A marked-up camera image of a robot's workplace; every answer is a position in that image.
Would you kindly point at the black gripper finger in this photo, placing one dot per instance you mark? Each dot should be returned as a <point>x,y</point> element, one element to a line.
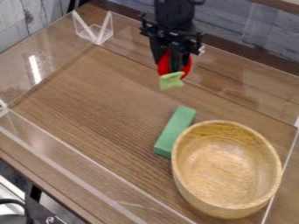
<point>179,59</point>
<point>159,47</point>

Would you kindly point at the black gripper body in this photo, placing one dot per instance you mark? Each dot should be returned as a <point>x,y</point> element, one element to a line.
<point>185,34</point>

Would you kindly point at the red plush fruit green leaf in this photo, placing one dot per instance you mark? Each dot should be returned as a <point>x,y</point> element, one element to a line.
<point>171,79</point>

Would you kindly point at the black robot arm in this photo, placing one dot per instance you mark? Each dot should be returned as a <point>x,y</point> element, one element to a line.
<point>173,13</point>

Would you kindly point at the green rectangular block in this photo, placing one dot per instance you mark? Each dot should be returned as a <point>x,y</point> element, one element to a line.
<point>179,122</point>

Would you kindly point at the wooden bowl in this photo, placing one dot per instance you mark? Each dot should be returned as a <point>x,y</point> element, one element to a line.
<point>225,169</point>

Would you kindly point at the black table leg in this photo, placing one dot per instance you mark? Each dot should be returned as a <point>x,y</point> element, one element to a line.
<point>35,193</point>

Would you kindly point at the clear acrylic tray wall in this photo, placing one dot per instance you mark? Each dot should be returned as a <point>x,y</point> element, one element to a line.
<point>97,195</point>

